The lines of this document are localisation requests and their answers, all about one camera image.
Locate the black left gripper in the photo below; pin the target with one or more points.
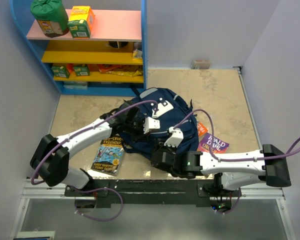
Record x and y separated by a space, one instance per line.
141 135

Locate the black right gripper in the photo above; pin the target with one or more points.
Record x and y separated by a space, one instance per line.
161 147

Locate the navy blue backpack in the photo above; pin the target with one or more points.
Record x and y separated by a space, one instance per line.
146 145

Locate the orange 78-storey treehouse book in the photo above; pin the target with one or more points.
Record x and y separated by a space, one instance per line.
201 129

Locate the Roald Dahl Charlie book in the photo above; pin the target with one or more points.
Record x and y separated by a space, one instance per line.
216 145

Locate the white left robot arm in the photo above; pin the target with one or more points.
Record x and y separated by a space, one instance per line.
52 156

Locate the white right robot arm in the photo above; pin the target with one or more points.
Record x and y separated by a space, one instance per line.
231 171

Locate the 169-storey treehouse book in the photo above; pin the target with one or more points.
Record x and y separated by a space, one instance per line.
109 156

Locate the orange yellow snack packets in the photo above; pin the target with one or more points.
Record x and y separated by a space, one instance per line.
116 69

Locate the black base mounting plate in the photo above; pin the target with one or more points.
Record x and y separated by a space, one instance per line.
198 192

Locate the green box right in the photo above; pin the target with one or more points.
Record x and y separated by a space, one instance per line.
81 70

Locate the blue shelf unit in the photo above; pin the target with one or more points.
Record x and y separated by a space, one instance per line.
111 42

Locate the green box left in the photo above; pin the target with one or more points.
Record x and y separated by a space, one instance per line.
60 71

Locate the yellow green carton box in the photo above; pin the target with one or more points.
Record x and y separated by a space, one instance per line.
81 21

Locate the green chips canister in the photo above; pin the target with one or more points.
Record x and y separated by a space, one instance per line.
51 16

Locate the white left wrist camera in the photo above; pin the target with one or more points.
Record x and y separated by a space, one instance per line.
151 124

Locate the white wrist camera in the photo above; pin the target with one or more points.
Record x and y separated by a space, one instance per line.
176 136
151 124

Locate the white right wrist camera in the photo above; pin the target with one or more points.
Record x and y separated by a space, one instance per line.
176 136

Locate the small brown box at wall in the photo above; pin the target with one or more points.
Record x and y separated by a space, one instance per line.
200 64

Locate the aluminium rail frame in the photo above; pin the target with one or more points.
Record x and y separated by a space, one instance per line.
259 215

